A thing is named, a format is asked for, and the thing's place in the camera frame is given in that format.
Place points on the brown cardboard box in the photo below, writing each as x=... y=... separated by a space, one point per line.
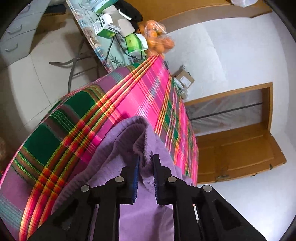
x=185 y=77

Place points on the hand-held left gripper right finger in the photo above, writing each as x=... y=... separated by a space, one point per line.
x=155 y=183

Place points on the pink green plaid blanket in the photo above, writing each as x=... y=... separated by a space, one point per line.
x=69 y=143

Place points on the green tissue carton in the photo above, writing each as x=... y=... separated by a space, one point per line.
x=136 y=44

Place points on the wooden door frame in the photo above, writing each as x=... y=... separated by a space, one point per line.
x=268 y=104

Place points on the black bag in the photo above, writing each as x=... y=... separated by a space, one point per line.
x=131 y=10

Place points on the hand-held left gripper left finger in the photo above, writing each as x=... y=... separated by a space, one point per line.
x=136 y=180

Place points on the bag of oranges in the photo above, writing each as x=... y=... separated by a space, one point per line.
x=157 y=39

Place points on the purple fleece pants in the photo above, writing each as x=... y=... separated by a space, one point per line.
x=143 y=220

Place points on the grey plastic packet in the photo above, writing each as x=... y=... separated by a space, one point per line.
x=183 y=94

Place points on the green white carton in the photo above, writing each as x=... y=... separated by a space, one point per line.
x=106 y=25

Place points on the wooden door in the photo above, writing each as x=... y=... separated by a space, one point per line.
x=240 y=153

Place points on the wooden wardrobe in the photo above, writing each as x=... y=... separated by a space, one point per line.
x=196 y=11

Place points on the translucent door curtain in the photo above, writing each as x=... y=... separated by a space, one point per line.
x=226 y=113

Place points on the printed top folding table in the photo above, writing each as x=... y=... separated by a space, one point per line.
x=92 y=44

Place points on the grey drawer cabinet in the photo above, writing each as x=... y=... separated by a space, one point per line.
x=20 y=27

